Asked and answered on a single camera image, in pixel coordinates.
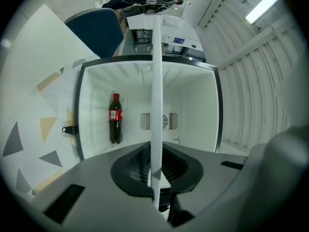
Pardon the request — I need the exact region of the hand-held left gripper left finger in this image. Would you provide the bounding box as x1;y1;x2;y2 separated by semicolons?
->
14;140;174;232

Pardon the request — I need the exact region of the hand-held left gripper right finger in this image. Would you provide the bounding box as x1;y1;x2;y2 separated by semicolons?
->
161;141;249;228

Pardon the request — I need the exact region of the black mini fridge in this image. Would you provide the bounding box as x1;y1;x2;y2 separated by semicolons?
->
61;54;224;161

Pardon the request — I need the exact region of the dark cola bottle red label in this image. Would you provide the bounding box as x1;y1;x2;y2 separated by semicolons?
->
108;93;124;145

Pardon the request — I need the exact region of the white mat with triangles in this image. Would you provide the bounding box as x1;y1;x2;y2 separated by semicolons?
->
0;56;84;197

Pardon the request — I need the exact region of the metal storage rack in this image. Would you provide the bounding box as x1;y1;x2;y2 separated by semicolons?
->
133;29;153;55

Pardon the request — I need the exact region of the blue fabric chair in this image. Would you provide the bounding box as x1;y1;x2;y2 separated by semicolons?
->
64;8;125;59

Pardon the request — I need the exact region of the rectangular ceiling light panel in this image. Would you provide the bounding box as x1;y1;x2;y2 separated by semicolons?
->
245;0;282;24

